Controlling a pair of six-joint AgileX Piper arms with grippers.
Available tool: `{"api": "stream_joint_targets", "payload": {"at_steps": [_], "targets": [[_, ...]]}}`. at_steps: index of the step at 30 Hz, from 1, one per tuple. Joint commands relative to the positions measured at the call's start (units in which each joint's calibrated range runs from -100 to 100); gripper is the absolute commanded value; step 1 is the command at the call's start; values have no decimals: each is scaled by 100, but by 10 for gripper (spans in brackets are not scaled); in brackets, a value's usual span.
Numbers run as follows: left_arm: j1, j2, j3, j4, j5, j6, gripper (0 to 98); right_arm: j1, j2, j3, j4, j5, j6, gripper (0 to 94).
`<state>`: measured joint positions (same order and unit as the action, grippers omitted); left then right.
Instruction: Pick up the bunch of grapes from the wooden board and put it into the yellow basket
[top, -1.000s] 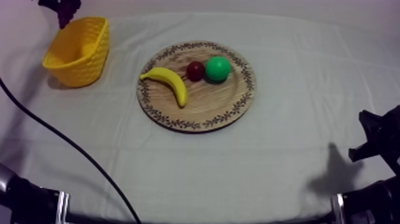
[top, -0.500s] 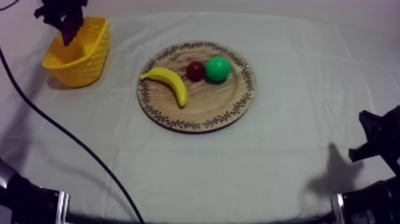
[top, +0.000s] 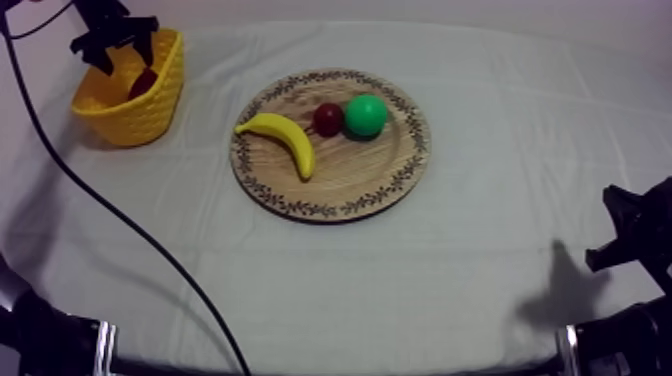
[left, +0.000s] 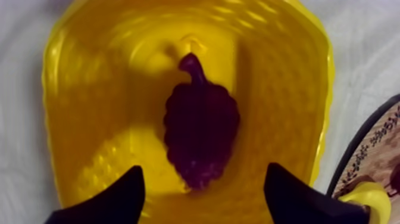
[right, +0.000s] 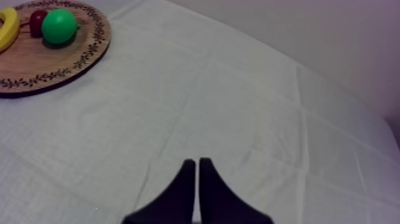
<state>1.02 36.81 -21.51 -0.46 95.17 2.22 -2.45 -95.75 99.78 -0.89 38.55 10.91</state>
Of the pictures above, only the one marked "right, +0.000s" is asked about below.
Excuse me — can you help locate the small red fruit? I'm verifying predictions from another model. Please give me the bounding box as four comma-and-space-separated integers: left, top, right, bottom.
29, 10, 49, 39

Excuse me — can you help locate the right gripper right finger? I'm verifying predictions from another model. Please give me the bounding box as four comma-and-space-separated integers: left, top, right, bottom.
199, 157, 275, 224

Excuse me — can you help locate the green toy pear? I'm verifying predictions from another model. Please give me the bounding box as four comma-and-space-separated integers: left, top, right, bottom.
41, 8, 82, 45

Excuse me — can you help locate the yellow toy banana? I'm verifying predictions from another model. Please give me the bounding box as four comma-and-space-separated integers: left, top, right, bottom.
0, 7, 21, 52

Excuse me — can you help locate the round wooden board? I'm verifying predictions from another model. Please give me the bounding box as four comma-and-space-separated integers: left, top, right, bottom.
0, 0, 112, 98

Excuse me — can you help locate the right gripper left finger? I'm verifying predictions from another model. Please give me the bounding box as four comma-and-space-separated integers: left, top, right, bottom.
121, 158, 196, 224

